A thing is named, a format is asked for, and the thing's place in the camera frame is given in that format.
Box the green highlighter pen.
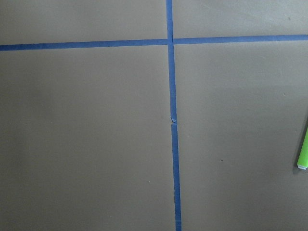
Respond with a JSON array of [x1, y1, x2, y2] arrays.
[[296, 128, 308, 170]]

